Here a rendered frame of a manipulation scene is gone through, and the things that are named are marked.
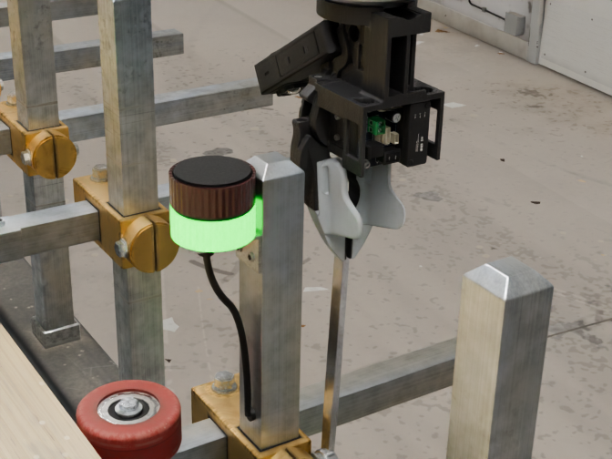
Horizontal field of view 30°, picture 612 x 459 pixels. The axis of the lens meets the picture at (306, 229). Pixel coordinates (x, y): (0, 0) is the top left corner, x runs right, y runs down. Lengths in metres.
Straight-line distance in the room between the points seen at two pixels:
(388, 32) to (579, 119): 3.53
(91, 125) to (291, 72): 0.51
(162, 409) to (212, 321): 1.92
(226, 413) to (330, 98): 0.29
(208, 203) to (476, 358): 0.23
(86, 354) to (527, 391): 0.80
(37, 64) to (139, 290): 0.29
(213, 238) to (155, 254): 0.28
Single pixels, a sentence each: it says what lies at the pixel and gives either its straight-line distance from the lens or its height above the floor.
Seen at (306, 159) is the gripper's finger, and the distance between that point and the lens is 0.84.
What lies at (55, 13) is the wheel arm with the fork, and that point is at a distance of 1.84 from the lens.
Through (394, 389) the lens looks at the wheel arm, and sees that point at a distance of 1.02.
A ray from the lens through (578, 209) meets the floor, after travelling 3.53.
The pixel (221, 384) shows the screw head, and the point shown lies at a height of 0.88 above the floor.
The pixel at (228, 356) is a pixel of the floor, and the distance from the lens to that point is 2.67.
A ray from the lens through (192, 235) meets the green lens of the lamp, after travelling 0.78.
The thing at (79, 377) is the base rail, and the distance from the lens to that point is 1.32.
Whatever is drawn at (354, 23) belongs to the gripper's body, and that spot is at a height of 1.20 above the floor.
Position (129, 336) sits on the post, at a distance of 1.11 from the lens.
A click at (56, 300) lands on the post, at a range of 1.36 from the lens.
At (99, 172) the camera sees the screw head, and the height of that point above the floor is 0.98.
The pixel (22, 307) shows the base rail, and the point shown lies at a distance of 1.47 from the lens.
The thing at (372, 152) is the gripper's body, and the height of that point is 1.12.
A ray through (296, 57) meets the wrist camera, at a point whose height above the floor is 1.16.
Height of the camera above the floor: 1.41
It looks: 26 degrees down
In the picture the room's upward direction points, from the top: 1 degrees clockwise
